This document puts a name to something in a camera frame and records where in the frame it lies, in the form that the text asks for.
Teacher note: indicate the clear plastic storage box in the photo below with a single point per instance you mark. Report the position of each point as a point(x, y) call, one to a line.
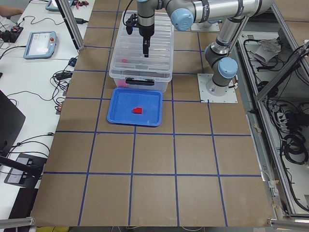
point(140, 81)

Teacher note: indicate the blue teach pendant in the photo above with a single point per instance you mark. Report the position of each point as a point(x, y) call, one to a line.
point(52, 6)
point(40, 45)

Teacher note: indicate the aluminium frame post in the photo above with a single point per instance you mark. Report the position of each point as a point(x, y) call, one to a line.
point(70, 22)

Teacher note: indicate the blue plastic tray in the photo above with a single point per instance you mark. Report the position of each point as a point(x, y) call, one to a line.
point(125, 99)

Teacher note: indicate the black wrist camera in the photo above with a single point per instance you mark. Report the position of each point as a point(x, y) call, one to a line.
point(132, 23)

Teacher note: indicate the red block in box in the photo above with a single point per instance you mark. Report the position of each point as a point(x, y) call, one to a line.
point(122, 83)

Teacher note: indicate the black laptop device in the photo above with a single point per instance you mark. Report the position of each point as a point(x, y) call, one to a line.
point(11, 123)

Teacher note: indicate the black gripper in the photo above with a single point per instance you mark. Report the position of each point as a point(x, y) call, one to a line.
point(146, 31)

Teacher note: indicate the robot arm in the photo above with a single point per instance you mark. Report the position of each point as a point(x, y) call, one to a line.
point(184, 13)

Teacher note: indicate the clear plastic box lid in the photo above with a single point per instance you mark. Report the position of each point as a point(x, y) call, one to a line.
point(144, 41)

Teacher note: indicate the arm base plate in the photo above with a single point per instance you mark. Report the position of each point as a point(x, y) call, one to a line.
point(208, 26)
point(210, 93)

